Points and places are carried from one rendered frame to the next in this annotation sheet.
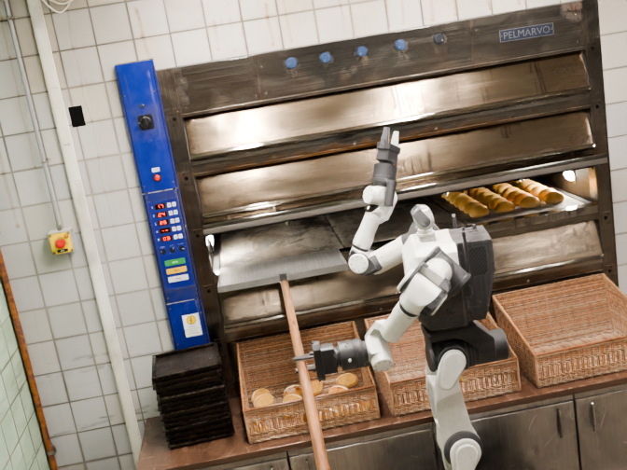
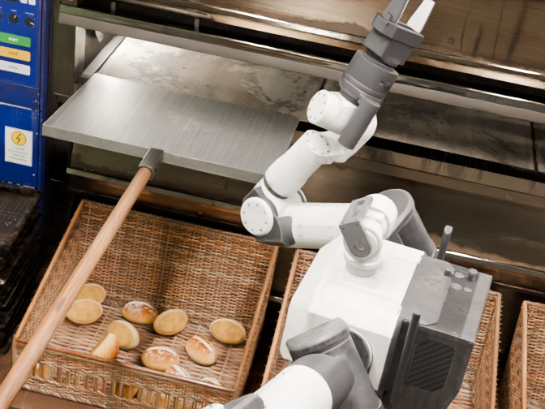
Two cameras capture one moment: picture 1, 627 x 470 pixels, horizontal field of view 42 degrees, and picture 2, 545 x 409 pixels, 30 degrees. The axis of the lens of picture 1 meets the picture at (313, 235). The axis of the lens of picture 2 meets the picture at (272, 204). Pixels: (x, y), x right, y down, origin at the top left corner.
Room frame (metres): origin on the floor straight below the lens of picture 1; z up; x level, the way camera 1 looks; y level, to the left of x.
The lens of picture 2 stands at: (1.33, -0.45, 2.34)
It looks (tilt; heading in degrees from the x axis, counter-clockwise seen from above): 31 degrees down; 9
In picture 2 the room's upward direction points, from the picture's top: 10 degrees clockwise
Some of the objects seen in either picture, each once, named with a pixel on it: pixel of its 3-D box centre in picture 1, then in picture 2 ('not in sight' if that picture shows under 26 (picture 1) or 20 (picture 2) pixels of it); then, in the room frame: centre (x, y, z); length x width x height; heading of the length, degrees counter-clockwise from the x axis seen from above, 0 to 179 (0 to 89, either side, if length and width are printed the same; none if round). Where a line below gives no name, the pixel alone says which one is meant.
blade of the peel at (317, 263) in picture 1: (281, 266); (178, 122); (3.44, 0.16, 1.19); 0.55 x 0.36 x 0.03; 93
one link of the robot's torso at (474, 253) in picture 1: (449, 273); (379, 342); (2.72, -0.44, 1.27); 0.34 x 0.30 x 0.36; 175
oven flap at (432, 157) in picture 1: (397, 161); (455, 20); (3.60, -0.42, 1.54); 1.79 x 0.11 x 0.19; 94
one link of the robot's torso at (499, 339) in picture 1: (465, 342); not in sight; (2.73, -0.47, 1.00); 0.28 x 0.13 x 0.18; 93
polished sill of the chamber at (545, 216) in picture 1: (408, 241); (420, 158); (3.63, -0.42, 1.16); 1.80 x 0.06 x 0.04; 94
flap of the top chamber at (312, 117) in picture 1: (390, 103); not in sight; (3.60, -0.42, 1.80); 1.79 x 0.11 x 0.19; 94
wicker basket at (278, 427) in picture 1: (304, 379); (151, 311); (3.30, 0.14, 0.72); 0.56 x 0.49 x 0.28; 94
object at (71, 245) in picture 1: (62, 241); not in sight; (3.45, 1.07, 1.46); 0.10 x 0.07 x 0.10; 94
